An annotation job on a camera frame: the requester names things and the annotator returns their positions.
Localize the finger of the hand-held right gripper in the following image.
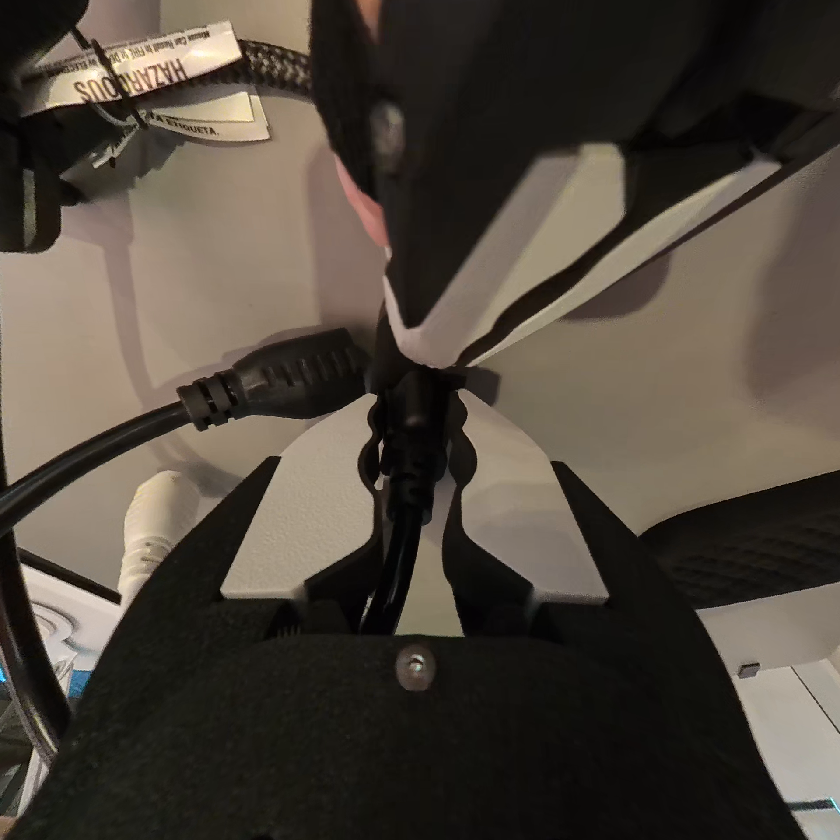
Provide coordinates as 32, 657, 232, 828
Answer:
394, 141, 787, 368
467, 171, 790, 368

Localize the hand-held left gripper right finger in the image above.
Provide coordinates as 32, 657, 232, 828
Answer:
441, 390, 610, 606

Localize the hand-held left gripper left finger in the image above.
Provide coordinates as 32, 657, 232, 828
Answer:
220, 392, 385, 601

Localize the long black power cable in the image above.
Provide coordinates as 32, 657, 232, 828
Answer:
0, 85, 455, 769

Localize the short black power cable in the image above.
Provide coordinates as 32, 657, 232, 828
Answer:
0, 328, 368, 536

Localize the white power cable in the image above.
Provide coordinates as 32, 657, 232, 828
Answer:
118, 469, 201, 601

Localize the braided power strip cord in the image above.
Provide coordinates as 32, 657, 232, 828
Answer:
20, 39, 316, 198

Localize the person's right hand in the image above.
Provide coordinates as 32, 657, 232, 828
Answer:
333, 152, 395, 265

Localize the black textured wrist rest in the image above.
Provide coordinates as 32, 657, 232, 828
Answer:
640, 469, 840, 611

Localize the white cabinet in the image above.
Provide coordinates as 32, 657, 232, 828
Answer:
696, 600, 840, 840

